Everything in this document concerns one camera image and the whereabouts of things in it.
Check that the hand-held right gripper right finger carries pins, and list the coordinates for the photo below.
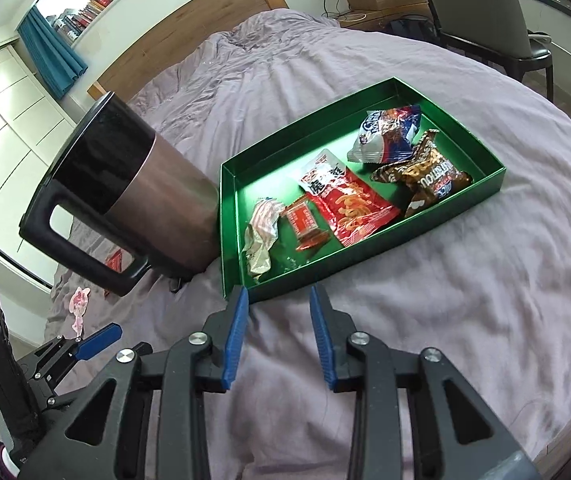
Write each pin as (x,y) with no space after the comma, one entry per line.
(323,340)

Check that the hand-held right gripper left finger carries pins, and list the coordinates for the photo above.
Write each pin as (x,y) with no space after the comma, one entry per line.
(235,340)

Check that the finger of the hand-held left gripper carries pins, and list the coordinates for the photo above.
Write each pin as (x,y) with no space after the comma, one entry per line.
(100,341)

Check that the beige candy packet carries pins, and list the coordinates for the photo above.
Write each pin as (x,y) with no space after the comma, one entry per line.
(258,255)

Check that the small red orange packet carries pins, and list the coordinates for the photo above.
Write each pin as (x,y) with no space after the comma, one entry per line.
(305,220)

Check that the long red snack packet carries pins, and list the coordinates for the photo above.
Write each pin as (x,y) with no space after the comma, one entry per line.
(350,205)

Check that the green tray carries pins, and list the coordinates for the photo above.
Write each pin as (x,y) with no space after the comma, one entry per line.
(265,170)

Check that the white and blue snack bag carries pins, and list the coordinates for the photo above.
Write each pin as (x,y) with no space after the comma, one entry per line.
(380,135)

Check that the pink cartoon figure packet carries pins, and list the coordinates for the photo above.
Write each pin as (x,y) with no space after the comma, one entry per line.
(79,305)

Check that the dark red snack packet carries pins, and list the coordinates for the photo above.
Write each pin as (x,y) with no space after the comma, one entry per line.
(115,262)

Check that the pink striped candy packet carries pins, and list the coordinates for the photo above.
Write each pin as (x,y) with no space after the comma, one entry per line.
(267,215)

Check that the purple bed blanket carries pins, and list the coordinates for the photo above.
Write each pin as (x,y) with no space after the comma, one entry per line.
(465,310)

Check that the black and steel electric kettle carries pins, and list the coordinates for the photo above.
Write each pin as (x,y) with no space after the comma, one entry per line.
(155,185)

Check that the brown snack packet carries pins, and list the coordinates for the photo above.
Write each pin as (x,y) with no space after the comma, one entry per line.
(430,175)

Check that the white wardrobe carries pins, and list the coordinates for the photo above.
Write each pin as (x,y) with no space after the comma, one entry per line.
(5,125)

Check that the teal curtain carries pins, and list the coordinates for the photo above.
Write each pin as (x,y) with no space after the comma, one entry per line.
(52,57)

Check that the wooden headboard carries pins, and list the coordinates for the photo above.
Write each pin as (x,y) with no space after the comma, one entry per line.
(190,25)

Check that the dark bag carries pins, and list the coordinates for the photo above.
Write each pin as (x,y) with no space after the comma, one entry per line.
(410,27)

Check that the grey chair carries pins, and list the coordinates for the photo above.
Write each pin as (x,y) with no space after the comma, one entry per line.
(465,0)

